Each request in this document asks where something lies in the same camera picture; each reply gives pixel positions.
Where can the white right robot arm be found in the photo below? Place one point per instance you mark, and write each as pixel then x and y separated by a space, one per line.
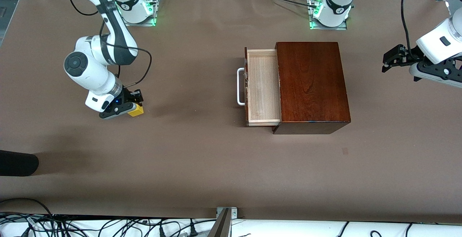
pixel 86 67

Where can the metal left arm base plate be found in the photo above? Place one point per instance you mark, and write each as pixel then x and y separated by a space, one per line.
pixel 328 27

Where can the dark wooden cabinet box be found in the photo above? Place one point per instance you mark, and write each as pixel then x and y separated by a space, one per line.
pixel 314 81

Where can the dark metal beam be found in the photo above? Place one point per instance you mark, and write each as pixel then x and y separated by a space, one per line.
pixel 221 228

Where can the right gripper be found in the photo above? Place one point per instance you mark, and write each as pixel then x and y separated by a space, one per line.
pixel 127 94

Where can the small metal bracket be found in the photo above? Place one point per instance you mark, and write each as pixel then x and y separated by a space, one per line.
pixel 234 212

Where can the brown table cover sheet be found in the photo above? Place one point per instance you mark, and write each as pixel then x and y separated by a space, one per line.
pixel 216 157

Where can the yellow cube block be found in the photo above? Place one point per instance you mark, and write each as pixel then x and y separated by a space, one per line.
pixel 137 111

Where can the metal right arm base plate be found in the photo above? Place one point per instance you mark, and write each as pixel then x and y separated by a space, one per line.
pixel 139 23

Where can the small brown tape patch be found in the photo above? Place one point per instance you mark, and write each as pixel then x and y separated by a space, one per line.
pixel 345 151

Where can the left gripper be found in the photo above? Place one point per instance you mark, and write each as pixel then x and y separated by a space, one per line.
pixel 401 56

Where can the black power plug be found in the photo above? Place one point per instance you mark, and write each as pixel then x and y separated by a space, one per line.
pixel 193 230
pixel 162 232

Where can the black cylindrical object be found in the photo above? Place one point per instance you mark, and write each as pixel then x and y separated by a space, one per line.
pixel 16 163

